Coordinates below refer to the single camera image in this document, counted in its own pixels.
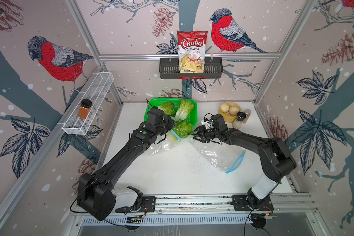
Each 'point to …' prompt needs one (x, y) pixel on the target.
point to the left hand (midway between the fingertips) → (178, 117)
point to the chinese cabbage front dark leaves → (182, 128)
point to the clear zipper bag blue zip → (163, 142)
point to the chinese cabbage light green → (185, 108)
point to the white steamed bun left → (224, 107)
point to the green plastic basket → (157, 102)
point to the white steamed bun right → (233, 110)
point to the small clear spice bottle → (248, 112)
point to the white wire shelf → (95, 91)
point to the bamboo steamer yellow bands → (227, 117)
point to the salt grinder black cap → (241, 117)
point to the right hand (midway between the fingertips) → (191, 134)
